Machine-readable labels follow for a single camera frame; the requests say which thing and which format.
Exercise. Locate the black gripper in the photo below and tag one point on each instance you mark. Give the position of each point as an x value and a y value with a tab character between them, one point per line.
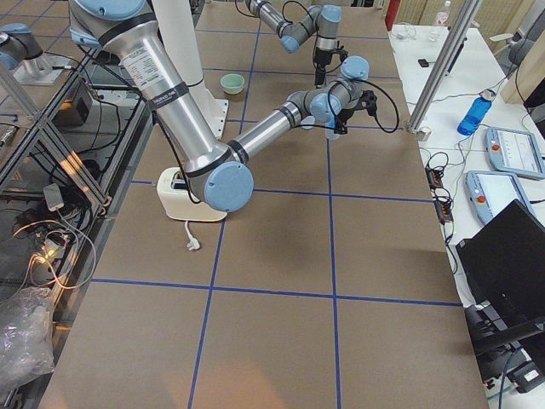
320	60
346	112

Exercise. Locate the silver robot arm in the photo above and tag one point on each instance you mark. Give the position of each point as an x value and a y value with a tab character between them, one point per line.
319	21
216	171

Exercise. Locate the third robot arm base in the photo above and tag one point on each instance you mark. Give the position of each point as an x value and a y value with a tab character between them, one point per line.
21	52

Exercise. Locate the green bowl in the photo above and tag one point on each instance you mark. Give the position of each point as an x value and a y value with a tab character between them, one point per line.
232	83

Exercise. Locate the blue water bottle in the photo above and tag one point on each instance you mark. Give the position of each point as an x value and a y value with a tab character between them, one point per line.
476	113

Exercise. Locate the clear plastic bottle red cap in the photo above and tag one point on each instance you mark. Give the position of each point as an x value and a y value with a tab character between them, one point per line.
442	15

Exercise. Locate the black power strip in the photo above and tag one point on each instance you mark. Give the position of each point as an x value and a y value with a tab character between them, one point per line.
442	199

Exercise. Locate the lower teach pendant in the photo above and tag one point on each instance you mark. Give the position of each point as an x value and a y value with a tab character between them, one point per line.
492	191

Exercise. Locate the teach pendant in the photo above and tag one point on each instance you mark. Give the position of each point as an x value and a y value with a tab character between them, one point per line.
515	151
492	191

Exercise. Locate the upper teach pendant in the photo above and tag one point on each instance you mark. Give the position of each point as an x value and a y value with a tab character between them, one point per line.
515	151

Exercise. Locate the white toaster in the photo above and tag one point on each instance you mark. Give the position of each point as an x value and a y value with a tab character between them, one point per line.
174	196

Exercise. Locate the black laptop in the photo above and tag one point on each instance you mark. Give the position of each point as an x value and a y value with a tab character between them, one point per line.
504	264

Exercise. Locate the white toaster power plug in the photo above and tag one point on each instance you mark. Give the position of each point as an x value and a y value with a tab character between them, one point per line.
192	242

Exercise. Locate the blue tape strip lengthwise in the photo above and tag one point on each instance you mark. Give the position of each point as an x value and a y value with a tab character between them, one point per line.
333	280

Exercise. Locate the white smartphone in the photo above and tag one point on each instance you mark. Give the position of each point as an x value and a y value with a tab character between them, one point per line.
53	197

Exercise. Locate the blue tape strip crosswise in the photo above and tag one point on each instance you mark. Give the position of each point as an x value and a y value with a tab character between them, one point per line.
278	293

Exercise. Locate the clear plastic bag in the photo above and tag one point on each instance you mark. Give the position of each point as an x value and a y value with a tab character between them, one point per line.
26	337

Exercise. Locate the aluminium frame post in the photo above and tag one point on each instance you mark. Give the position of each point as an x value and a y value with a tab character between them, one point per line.
446	55

